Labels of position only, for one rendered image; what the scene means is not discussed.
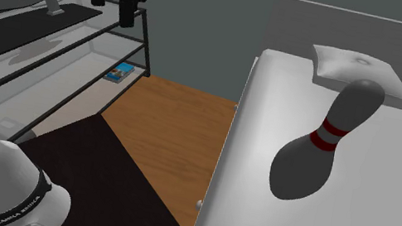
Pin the grey bowling pin red stripes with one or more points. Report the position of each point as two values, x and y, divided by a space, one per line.
314 156

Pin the dark robot stand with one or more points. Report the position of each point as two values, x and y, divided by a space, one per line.
110 187

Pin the glass shelf unit black frame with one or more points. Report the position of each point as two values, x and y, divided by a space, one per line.
69 66

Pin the blue book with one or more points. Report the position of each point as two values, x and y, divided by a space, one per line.
119 72

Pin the white pillow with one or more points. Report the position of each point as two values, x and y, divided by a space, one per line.
352 68

